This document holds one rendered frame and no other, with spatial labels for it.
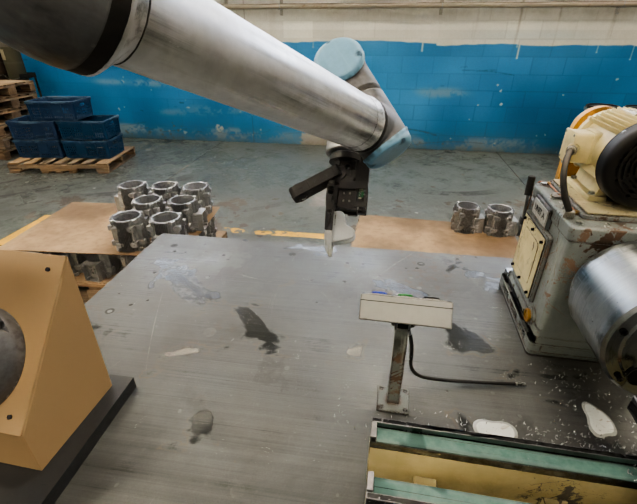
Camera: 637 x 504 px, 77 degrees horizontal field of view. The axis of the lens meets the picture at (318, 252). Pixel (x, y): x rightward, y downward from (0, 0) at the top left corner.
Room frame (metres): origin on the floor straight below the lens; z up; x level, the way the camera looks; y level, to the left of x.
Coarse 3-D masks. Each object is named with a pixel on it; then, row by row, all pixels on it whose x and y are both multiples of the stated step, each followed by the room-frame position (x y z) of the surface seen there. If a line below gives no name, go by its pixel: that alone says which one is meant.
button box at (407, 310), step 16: (368, 304) 0.62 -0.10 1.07; (384, 304) 0.61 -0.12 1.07; (400, 304) 0.61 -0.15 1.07; (416, 304) 0.61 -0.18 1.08; (432, 304) 0.60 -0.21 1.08; (448, 304) 0.60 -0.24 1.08; (384, 320) 0.60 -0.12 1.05; (400, 320) 0.59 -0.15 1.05; (416, 320) 0.59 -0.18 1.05; (432, 320) 0.59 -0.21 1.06; (448, 320) 0.58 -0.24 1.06
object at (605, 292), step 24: (600, 264) 0.69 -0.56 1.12; (624, 264) 0.65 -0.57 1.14; (576, 288) 0.69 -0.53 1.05; (600, 288) 0.64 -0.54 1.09; (624, 288) 0.60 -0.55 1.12; (576, 312) 0.67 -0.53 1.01; (600, 312) 0.60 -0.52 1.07; (624, 312) 0.55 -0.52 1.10; (600, 336) 0.56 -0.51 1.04; (624, 336) 0.54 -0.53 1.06; (600, 360) 0.55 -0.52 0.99; (624, 360) 0.54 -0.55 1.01; (624, 384) 0.54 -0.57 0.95
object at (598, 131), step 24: (576, 120) 1.10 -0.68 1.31; (600, 120) 0.99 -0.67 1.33; (624, 120) 0.89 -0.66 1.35; (576, 144) 0.94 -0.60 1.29; (600, 144) 0.92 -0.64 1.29; (624, 144) 0.81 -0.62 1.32; (576, 168) 1.08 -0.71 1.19; (600, 168) 0.84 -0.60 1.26; (624, 168) 0.81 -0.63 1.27; (600, 192) 0.88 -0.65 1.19; (624, 192) 0.82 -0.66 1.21
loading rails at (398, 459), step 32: (384, 448) 0.43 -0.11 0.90; (416, 448) 0.43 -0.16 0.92; (448, 448) 0.43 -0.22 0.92; (480, 448) 0.43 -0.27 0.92; (512, 448) 0.43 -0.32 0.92; (544, 448) 0.42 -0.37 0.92; (576, 448) 0.42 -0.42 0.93; (384, 480) 0.37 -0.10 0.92; (416, 480) 0.42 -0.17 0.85; (448, 480) 0.42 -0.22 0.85; (480, 480) 0.41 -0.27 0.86; (512, 480) 0.40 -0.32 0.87; (544, 480) 0.39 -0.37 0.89; (576, 480) 0.38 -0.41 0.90; (608, 480) 0.37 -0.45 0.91
